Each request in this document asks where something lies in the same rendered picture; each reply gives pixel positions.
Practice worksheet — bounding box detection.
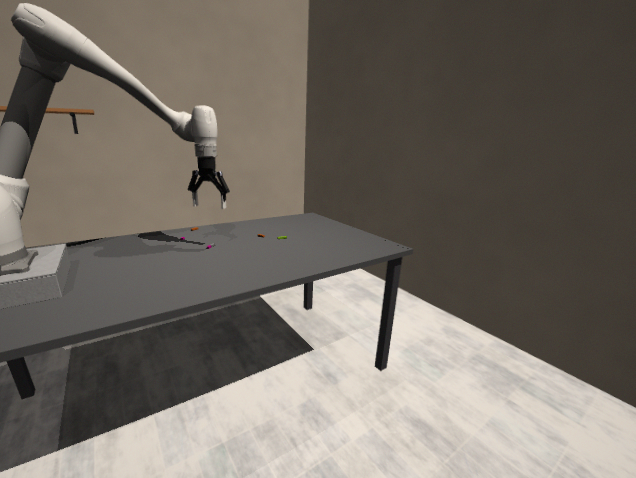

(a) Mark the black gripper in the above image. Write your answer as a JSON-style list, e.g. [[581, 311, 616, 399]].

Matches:
[[188, 157, 230, 209]]

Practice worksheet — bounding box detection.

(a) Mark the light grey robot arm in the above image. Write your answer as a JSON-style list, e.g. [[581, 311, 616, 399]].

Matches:
[[0, 3, 217, 276]]

